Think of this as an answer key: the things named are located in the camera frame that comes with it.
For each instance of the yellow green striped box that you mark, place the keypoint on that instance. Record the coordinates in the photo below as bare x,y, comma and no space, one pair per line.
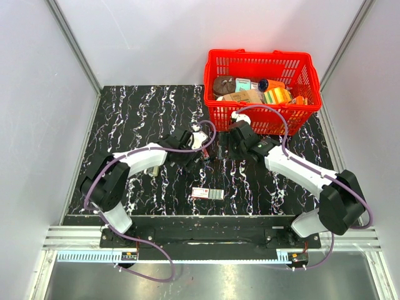
277,95

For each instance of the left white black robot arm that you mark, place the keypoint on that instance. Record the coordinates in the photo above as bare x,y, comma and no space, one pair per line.
104,182

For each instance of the brown round bun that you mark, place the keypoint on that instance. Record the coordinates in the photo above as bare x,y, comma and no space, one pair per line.
223,85

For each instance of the beige stapler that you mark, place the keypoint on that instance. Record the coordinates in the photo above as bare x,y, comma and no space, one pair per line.
153,171

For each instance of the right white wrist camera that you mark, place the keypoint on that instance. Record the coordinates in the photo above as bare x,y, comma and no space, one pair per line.
237,117

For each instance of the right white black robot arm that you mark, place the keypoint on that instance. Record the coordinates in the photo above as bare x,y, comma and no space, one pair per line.
339,194

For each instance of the brown cardboard box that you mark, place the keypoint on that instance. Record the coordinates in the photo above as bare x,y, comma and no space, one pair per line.
250,96

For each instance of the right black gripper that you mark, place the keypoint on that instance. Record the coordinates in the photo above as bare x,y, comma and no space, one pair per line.
230,140

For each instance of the teal white small box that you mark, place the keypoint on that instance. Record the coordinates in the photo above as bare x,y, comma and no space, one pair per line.
242,84

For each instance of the orange packet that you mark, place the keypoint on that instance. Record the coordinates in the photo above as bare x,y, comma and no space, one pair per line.
299,100

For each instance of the orange bottle blue cap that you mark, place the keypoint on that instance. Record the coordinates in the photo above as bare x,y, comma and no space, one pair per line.
268,84

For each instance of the red plastic basket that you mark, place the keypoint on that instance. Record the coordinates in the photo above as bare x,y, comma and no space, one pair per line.
295,69

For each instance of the red white staples box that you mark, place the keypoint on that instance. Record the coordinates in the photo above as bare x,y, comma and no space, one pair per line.
206,193

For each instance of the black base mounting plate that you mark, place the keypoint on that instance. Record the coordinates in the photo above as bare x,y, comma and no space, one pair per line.
210,238

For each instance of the black marble pattern mat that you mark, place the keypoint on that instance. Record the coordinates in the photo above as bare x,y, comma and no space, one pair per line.
133,116

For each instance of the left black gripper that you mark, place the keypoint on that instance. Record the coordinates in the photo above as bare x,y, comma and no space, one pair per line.
190,163

